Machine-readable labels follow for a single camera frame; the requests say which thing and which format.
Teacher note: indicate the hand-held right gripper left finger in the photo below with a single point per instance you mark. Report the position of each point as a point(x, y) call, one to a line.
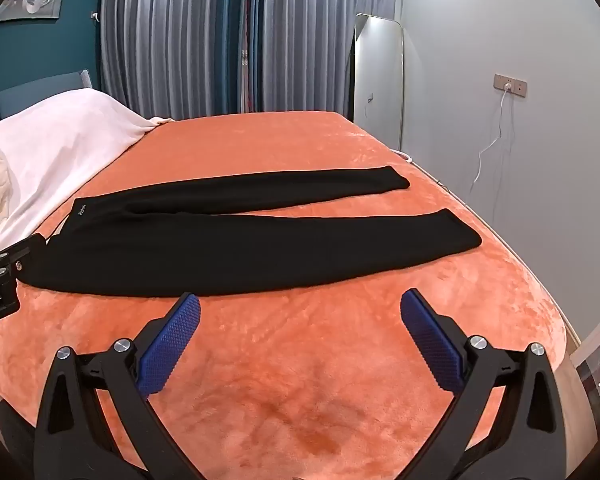
point(172, 340)

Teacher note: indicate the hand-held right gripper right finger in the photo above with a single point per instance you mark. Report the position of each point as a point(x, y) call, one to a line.
point(430, 340)

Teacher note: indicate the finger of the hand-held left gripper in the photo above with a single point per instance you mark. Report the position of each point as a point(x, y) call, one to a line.
point(15, 257)

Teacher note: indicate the black pants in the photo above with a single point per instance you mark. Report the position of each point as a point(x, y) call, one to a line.
point(230, 255)

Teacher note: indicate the white blanket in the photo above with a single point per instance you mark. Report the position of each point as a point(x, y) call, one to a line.
point(55, 145)

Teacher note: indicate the orange plush blanket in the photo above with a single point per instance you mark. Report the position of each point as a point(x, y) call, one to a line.
point(305, 370)

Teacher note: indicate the teal bed headboard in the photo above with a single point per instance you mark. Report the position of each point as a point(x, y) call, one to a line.
point(30, 91)

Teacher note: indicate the glossy brown furniture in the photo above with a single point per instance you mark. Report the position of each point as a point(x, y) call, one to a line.
point(597, 375)

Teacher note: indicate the standing mirror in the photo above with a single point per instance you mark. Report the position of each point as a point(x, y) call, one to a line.
point(377, 85)

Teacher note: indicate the grey curtain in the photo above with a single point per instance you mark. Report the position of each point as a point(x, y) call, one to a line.
point(325, 35)
point(170, 35)

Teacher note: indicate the blue curtain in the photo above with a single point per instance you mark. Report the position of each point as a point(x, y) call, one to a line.
point(260, 35)

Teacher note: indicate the wall socket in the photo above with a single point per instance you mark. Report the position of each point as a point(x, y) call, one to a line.
point(515, 85)

